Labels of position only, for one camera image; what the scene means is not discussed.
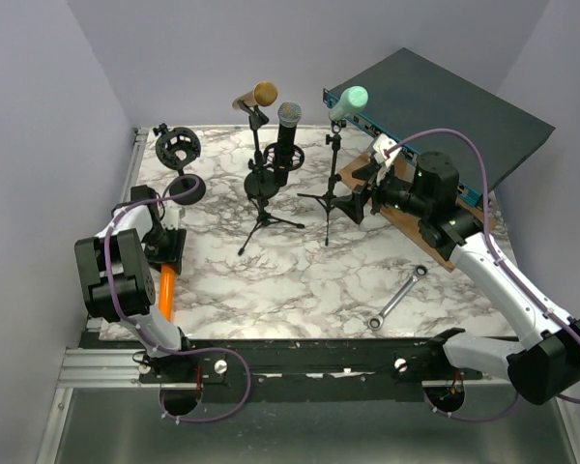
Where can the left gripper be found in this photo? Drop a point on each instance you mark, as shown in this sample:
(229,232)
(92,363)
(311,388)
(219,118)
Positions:
(171,255)

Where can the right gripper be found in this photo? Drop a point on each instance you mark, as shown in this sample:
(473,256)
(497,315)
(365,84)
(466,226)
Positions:
(353,205)

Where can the orange microphone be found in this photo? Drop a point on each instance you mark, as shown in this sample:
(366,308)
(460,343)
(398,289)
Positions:
(167,291)

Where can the black tripod shock-mount stand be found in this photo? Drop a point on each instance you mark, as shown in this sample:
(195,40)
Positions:
(265,218)

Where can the black round-base shock-mount stand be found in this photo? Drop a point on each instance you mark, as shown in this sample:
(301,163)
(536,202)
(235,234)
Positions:
(175,149)

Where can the black silver-grille microphone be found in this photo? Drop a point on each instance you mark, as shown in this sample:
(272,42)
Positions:
(289,115)

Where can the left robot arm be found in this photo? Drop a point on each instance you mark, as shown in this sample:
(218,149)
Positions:
(114,268)

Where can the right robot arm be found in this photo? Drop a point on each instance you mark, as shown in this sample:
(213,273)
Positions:
(545,358)

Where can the black tall tripod stand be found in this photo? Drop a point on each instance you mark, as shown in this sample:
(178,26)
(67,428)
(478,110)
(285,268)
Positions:
(325,200)

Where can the black round-base clip stand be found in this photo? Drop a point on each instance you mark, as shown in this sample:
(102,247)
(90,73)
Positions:
(259,183)

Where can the mint green microphone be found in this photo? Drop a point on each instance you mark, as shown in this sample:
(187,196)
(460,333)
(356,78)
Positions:
(352,101)

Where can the gold microphone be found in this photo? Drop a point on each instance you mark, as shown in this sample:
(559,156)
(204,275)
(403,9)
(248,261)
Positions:
(264,94)

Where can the wooden board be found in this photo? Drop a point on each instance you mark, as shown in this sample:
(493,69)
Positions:
(405,223)

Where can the silver ratchet wrench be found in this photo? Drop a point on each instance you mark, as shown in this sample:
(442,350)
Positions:
(376,322)

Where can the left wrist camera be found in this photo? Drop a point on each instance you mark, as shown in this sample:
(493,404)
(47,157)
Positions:
(173,217)

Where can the teal network switch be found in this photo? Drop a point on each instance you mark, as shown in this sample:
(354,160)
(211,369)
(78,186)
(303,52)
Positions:
(407,94)

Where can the black front mounting rail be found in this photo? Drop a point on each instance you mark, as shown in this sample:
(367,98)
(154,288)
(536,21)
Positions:
(232,372)

